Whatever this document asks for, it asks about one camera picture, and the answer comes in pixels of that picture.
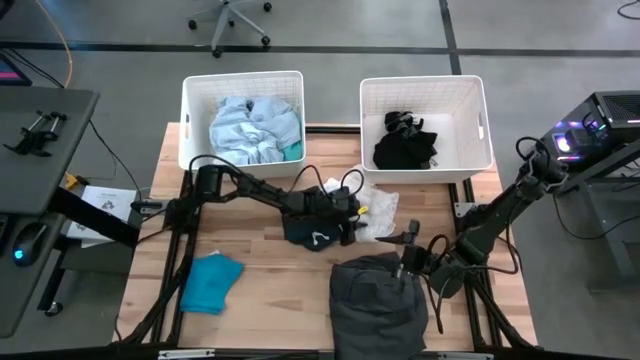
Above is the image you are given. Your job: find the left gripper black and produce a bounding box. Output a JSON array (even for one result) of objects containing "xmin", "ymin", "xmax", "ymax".
[{"xmin": 305, "ymin": 185, "xmax": 370, "ymax": 247}]

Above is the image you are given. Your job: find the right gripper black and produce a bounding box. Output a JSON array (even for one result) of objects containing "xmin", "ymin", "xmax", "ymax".
[{"xmin": 374, "ymin": 218, "xmax": 441, "ymax": 281}]

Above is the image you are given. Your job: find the white cloth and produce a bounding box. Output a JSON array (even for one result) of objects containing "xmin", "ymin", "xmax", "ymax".
[{"xmin": 322, "ymin": 164, "xmax": 400, "ymax": 245}]

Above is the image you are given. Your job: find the navy garment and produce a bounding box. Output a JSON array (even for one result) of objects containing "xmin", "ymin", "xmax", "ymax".
[{"xmin": 281, "ymin": 212, "xmax": 351, "ymax": 253}]

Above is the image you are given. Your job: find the dark grey garment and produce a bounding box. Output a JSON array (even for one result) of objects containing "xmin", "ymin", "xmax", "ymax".
[{"xmin": 328, "ymin": 252, "xmax": 430, "ymax": 360}]

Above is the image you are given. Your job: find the black garment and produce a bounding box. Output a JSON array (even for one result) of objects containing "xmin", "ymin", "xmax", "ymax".
[{"xmin": 372, "ymin": 110, "xmax": 439, "ymax": 171}]

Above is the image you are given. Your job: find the light blue patterned garment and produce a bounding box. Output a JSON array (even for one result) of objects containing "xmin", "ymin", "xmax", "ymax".
[{"xmin": 208, "ymin": 95, "xmax": 303, "ymax": 166}]

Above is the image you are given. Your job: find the teal cloth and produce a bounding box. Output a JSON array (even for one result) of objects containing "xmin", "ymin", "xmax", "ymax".
[{"xmin": 179, "ymin": 251, "xmax": 245, "ymax": 316}]

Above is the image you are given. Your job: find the white plastic laundry basket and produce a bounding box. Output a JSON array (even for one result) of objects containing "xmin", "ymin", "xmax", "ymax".
[
  {"xmin": 178, "ymin": 70, "xmax": 307, "ymax": 180},
  {"xmin": 359, "ymin": 74, "xmax": 495, "ymax": 185}
]

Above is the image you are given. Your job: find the small teal garment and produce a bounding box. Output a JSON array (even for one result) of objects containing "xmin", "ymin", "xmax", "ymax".
[{"xmin": 282, "ymin": 139, "xmax": 304, "ymax": 162}]

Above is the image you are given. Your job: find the black side table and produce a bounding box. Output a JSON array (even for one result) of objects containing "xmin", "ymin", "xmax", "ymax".
[{"xmin": 559, "ymin": 142, "xmax": 640, "ymax": 291}]

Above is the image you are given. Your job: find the white paper sheet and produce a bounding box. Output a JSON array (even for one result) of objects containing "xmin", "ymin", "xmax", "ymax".
[{"xmin": 66, "ymin": 185, "xmax": 139, "ymax": 249}]

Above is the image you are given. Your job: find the office chair base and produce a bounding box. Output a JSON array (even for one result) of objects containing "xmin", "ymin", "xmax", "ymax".
[{"xmin": 187, "ymin": 0, "xmax": 274, "ymax": 59}]

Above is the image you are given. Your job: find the black computer tower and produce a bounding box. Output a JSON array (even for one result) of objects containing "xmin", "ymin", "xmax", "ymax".
[{"xmin": 537, "ymin": 89, "xmax": 640, "ymax": 174}]

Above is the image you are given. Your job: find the black computer mouse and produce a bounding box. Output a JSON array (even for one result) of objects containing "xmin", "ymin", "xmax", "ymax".
[{"xmin": 11, "ymin": 222, "xmax": 49, "ymax": 268}]

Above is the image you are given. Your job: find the dark grey desk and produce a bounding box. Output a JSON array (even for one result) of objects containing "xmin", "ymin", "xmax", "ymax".
[{"xmin": 0, "ymin": 87, "xmax": 100, "ymax": 339}]

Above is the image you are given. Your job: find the black clamp tool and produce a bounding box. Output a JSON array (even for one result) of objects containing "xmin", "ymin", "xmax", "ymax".
[{"xmin": 3, "ymin": 110, "xmax": 69, "ymax": 158}]

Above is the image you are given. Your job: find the computer monitor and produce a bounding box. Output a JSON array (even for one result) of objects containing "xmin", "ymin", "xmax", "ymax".
[{"xmin": 0, "ymin": 53, "xmax": 32, "ymax": 87}]

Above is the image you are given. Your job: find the black rear table rail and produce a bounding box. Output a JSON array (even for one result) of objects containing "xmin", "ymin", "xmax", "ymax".
[{"xmin": 305, "ymin": 124, "xmax": 361, "ymax": 135}]

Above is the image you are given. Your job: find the silver metal bracket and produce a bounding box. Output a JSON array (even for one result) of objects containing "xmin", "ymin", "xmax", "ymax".
[
  {"xmin": 158, "ymin": 349, "xmax": 216, "ymax": 360},
  {"xmin": 437, "ymin": 351, "xmax": 495, "ymax": 360}
]

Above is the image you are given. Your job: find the black table edge rail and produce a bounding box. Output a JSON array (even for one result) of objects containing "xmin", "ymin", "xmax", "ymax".
[{"xmin": 0, "ymin": 344, "xmax": 640, "ymax": 360}]

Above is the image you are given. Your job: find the orange cable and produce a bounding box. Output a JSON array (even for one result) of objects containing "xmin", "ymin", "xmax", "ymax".
[{"xmin": 33, "ymin": 0, "xmax": 74, "ymax": 89}]

